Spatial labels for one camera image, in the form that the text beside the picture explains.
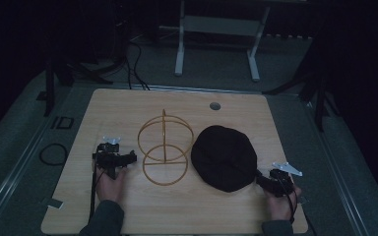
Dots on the white metal stand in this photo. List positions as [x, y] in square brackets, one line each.
[216, 25]

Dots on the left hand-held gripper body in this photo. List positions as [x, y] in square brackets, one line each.
[110, 159]

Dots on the black tripod stand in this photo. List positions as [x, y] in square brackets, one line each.
[320, 98]
[49, 88]

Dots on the person's left hand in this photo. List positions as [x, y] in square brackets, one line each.
[110, 188]

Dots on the person's right hand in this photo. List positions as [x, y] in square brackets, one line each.
[280, 206]

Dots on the black hat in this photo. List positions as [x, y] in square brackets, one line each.
[223, 157]

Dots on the grey table grommet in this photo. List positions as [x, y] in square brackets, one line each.
[215, 106]

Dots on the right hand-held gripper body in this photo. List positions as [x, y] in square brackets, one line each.
[280, 182]

